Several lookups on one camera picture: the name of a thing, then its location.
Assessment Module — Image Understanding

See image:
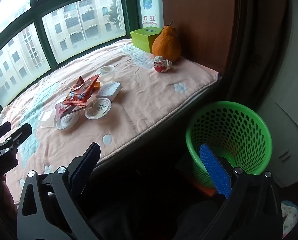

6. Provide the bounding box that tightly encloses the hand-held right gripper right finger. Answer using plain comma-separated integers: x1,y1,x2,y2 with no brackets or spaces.
199,143,283,240

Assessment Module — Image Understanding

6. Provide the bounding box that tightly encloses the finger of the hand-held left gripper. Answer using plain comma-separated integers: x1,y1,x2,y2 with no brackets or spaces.
0,124,32,165
0,122,12,140

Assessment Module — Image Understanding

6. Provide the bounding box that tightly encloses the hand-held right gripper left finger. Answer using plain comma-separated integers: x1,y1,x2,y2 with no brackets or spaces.
17,142,102,240

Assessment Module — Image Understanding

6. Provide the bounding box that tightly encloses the rectangular clear plastic tray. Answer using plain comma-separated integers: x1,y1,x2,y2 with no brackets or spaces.
40,107,58,128

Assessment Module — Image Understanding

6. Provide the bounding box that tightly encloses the green plastic waste basket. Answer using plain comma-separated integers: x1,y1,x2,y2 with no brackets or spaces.
185,101,273,189

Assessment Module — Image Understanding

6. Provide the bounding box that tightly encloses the round labelled plastic lid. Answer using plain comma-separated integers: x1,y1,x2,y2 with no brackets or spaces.
85,97,112,120

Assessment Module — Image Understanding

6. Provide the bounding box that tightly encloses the red snack wrapper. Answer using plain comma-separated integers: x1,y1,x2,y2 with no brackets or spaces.
55,74,101,119

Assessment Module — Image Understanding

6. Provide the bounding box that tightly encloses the red white wrapper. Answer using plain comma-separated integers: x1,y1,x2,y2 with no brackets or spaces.
153,56,173,73

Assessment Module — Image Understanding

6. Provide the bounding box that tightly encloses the orange flat box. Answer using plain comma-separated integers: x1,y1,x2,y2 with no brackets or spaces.
188,175,217,197

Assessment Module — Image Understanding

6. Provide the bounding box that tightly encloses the clear round plastic lid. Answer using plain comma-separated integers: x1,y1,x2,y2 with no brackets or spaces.
53,94,82,130

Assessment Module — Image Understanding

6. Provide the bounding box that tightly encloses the white foam block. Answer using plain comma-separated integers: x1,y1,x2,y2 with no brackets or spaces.
96,81,122,100

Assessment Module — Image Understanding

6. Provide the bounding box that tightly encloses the pink printed blanket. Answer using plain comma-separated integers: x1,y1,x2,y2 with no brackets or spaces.
0,39,219,205

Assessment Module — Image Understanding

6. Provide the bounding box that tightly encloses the floral cloth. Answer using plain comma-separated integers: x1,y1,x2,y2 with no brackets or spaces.
280,200,298,240

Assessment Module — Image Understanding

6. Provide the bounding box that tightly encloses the clear plastic cup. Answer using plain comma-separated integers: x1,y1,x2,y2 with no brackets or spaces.
99,65,115,84

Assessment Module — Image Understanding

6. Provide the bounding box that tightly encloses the white cabinet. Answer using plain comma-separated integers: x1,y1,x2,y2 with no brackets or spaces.
258,0,298,188

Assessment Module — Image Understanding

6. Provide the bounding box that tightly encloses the apartment building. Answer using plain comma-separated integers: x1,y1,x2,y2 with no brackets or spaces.
0,0,127,105

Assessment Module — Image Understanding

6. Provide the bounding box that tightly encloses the dark curtain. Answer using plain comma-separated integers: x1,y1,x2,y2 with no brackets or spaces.
224,0,290,110

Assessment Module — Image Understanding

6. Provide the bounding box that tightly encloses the whole orange fruit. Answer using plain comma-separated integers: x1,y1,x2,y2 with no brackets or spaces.
152,20,181,63

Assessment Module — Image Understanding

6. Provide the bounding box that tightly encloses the green cardboard box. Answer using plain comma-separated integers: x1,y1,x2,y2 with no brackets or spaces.
130,27,164,53

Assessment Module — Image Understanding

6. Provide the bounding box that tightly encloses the brown wooden panel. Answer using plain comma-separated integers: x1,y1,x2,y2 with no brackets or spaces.
161,0,242,73

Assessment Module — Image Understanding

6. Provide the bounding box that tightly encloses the white printed window sign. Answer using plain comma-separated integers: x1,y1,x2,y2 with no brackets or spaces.
138,0,163,29

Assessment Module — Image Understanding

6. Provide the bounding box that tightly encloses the green window frame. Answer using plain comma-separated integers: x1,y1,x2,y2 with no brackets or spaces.
0,0,162,135

